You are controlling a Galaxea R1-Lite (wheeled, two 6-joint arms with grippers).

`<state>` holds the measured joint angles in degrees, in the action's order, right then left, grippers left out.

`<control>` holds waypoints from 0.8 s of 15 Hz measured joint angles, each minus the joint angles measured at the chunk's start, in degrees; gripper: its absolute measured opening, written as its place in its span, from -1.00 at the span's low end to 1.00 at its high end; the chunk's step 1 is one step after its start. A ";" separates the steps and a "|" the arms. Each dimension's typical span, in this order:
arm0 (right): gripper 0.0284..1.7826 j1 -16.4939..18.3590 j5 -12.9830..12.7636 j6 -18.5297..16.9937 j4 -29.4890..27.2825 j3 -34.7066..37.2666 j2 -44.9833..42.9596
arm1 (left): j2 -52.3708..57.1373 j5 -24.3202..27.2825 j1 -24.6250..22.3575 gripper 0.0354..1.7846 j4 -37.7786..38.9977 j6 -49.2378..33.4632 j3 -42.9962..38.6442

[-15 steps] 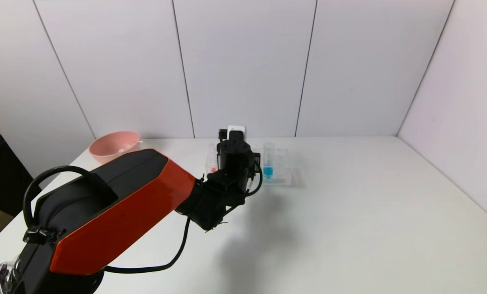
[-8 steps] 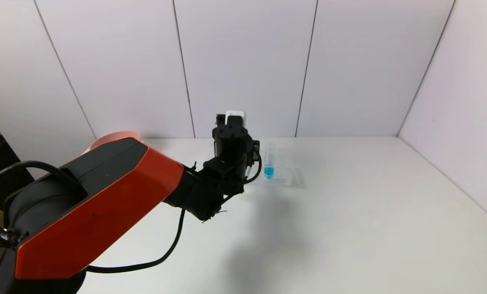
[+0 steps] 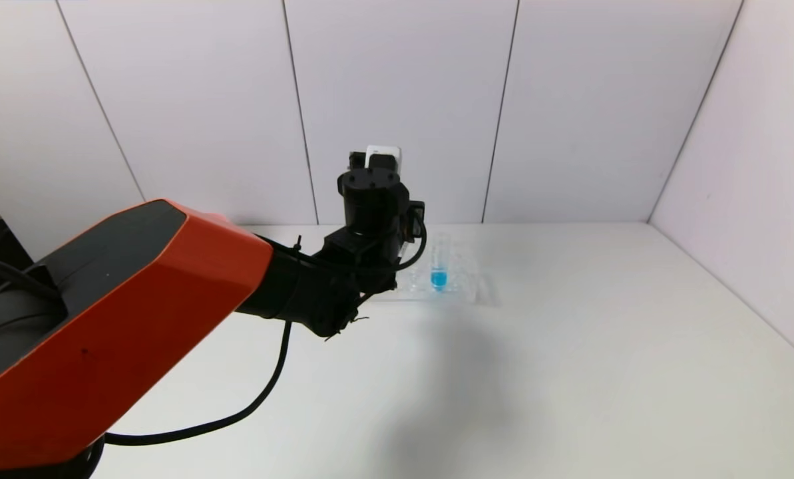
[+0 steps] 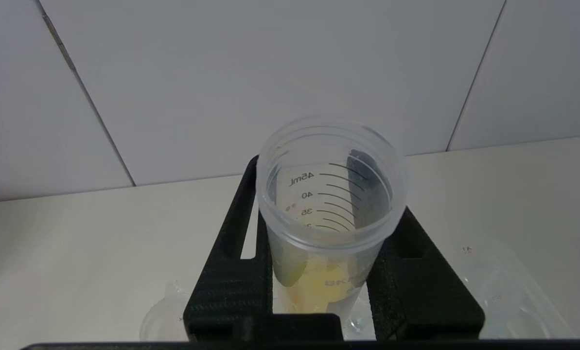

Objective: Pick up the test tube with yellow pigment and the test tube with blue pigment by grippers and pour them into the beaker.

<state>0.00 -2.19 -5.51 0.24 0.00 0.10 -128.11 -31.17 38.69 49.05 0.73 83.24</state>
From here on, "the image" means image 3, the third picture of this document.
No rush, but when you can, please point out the clear acrylic test tube rack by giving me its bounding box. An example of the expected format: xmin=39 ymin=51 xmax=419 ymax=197
xmin=370 ymin=232 xmax=485 ymax=306

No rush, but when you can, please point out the test tube with blue pigment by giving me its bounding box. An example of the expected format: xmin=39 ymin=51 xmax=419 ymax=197
xmin=431 ymin=231 xmax=451 ymax=293

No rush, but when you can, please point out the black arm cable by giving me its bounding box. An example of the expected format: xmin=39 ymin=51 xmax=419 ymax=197
xmin=104 ymin=319 xmax=295 ymax=447

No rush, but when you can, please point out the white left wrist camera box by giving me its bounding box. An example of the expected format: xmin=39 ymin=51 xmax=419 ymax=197
xmin=365 ymin=145 xmax=403 ymax=175

